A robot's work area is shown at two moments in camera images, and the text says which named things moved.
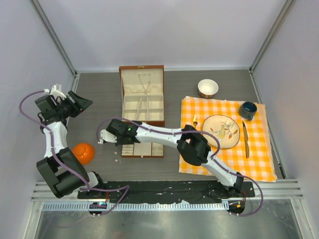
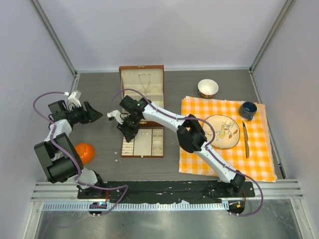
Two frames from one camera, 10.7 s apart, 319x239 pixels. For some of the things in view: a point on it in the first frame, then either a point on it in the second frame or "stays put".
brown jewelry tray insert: x=143 y=150 stays put
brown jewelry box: x=142 y=94 stays put
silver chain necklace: x=149 y=78 stays put
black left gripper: x=79 y=105 to x=90 y=115
